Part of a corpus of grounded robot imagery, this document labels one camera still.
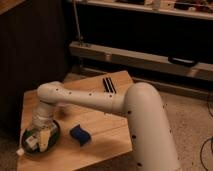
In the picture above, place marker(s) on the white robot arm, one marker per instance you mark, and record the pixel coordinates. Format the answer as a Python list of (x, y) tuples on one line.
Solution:
[(152, 141)]

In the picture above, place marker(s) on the wooden low table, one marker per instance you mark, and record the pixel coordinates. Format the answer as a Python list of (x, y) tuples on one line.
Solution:
[(110, 134)]

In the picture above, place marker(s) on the blue sponge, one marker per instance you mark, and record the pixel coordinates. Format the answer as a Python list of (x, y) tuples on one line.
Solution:
[(79, 134)]

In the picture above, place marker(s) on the green round plate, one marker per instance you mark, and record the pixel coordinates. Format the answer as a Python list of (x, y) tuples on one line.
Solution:
[(54, 128)]

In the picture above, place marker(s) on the metal vertical pole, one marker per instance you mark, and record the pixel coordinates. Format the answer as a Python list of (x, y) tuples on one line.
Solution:
[(79, 36)]

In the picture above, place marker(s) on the white labelled bottle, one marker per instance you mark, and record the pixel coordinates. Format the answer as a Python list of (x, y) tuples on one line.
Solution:
[(34, 142)]

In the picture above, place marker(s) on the grey metal rail beam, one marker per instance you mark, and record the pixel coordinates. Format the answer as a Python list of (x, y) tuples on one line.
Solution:
[(140, 60)]

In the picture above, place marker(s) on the black handle on rail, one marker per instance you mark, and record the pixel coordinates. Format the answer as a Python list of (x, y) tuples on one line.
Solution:
[(186, 63)]

